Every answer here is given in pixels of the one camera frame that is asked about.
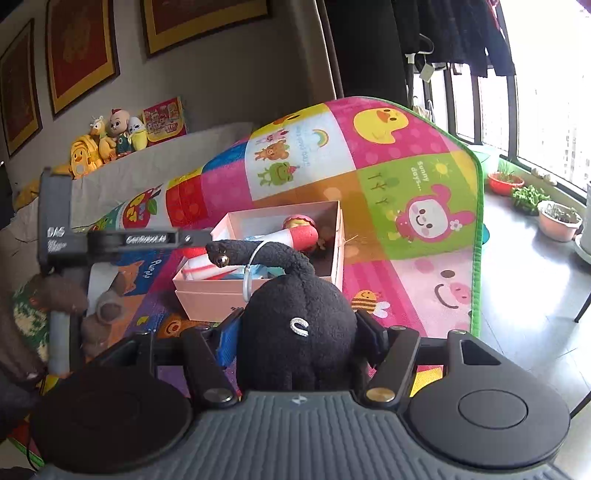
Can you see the yellow duck plush backpack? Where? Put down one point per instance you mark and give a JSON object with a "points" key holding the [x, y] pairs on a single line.
{"points": [[85, 157]]}

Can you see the red yellow picture book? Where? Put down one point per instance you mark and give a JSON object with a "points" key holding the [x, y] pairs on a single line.
{"points": [[165, 121]]}

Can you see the dark hanging clothes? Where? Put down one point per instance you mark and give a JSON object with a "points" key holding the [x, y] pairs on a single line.
{"points": [[461, 32]]}

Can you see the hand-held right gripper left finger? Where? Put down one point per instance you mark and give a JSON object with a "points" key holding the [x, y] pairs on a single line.
{"points": [[228, 339]]}

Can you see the red and white toy cake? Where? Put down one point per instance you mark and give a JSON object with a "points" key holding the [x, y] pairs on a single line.
{"points": [[207, 267]]}

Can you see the white and yellow banana plush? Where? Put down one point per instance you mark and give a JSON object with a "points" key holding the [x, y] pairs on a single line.
{"points": [[137, 134]]}

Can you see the gold framed red picture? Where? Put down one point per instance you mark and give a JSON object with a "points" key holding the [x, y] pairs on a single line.
{"points": [[81, 50], [203, 18], [18, 87]]}

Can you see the pink flower pot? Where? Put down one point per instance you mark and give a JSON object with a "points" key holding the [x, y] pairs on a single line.
{"points": [[558, 224]]}

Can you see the pink cardboard box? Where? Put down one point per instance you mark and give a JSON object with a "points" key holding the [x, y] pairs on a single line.
{"points": [[217, 295]]}

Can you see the colourful printed play mat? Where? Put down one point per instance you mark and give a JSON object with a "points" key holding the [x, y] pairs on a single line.
{"points": [[392, 184]]}

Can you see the dark curtain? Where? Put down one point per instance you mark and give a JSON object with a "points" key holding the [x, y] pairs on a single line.
{"points": [[364, 46]]}

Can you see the yellow plush toy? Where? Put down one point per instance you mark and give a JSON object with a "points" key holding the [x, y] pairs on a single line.
{"points": [[27, 194]]}

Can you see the orange bird plush toy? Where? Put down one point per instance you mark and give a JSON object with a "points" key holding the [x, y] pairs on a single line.
{"points": [[101, 138]]}

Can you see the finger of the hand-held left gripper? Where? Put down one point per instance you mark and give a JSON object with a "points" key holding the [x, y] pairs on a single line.
{"points": [[147, 240]]}

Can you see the beige cushion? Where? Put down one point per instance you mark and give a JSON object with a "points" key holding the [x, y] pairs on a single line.
{"points": [[138, 175]]}

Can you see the green plastic basin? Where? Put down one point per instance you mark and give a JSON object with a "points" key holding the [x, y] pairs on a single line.
{"points": [[485, 157]]}

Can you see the person's left forearm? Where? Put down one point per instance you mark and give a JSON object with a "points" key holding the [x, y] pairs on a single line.
{"points": [[21, 332]]}

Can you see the black plush toy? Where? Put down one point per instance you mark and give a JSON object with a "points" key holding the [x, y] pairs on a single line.
{"points": [[295, 332]]}

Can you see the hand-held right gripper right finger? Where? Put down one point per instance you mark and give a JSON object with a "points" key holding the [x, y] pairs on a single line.
{"points": [[371, 334]]}

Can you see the person's left hand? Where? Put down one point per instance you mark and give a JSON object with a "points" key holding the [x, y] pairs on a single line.
{"points": [[60, 295]]}

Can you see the blue and white packet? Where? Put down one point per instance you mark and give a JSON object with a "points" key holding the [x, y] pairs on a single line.
{"points": [[263, 273]]}

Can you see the grey-brown plush toy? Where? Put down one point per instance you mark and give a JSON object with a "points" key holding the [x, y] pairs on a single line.
{"points": [[108, 314]]}

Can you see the dark chair leg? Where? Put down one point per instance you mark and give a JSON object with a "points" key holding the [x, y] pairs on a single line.
{"points": [[582, 300]]}

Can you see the red flower pot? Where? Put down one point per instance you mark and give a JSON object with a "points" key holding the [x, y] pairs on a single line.
{"points": [[504, 181]]}

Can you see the green succulent plant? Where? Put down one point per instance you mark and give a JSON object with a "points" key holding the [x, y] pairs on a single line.
{"points": [[530, 198]]}

